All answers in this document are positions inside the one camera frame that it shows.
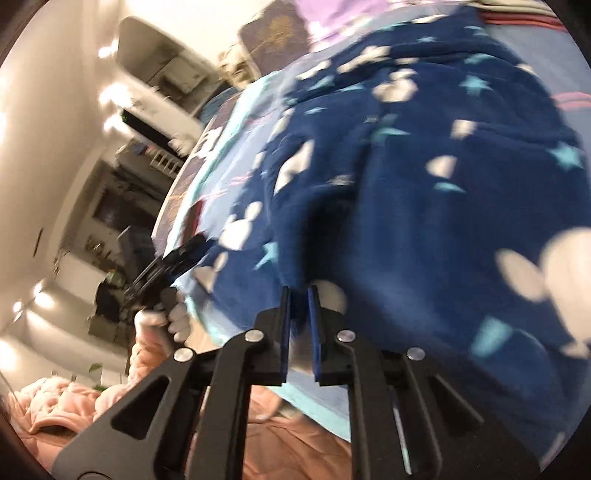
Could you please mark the white cabinet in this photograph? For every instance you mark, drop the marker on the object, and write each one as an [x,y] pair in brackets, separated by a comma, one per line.
[171,60]

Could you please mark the dark brown pillow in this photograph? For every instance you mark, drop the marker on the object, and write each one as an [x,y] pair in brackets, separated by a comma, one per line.
[274,32]

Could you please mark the pink folded garment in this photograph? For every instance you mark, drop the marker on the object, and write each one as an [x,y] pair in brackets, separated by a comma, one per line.
[526,21]

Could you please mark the person's left hand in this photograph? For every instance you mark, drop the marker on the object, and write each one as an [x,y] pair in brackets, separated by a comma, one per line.
[178,318]

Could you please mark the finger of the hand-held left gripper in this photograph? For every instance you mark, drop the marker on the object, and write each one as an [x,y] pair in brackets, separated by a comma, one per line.
[189,251]

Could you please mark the dark shelf unit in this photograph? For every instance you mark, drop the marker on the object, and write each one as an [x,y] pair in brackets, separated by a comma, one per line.
[115,207]

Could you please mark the beige folded garment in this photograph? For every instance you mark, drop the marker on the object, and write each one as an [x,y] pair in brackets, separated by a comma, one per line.
[508,4]

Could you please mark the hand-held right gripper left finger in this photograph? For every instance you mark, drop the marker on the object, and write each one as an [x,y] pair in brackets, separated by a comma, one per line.
[285,332]

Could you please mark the purple floral pillow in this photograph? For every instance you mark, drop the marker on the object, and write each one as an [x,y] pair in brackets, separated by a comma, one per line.
[337,14]

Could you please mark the blue plaid bed sheet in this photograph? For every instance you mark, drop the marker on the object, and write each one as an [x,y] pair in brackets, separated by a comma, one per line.
[549,60]

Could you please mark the blue fleece star-print garment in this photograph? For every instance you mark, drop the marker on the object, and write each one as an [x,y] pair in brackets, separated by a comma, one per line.
[415,221]

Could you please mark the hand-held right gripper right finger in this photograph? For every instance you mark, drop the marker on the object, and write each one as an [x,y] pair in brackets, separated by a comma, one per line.
[315,332]

